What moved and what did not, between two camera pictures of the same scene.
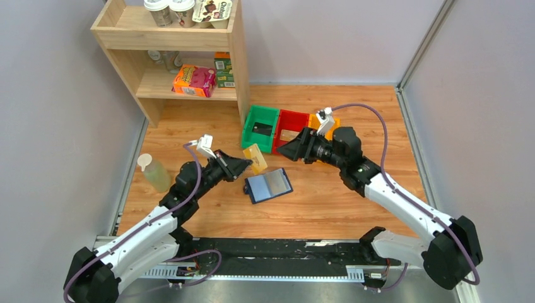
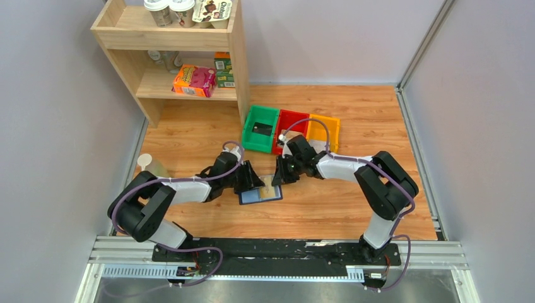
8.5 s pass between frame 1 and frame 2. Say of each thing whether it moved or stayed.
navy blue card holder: moved
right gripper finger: moved
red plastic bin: stayed
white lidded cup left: stayed
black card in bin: stayed
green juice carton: stayed
